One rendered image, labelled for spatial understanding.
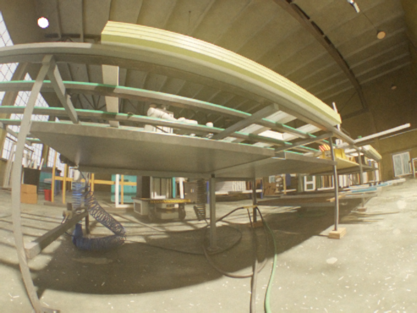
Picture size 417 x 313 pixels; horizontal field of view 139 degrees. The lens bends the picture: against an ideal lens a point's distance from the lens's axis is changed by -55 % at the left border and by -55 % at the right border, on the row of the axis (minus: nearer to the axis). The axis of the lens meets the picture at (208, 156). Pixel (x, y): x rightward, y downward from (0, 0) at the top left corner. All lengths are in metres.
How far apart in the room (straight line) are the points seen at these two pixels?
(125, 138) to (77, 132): 0.13
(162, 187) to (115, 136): 2.33
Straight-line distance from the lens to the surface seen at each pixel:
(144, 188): 2.75
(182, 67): 0.60
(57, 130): 0.49
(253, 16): 9.62
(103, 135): 0.45
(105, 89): 0.78
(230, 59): 0.66
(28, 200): 4.00
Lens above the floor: 0.44
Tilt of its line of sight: 11 degrees up
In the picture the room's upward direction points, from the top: 1 degrees counter-clockwise
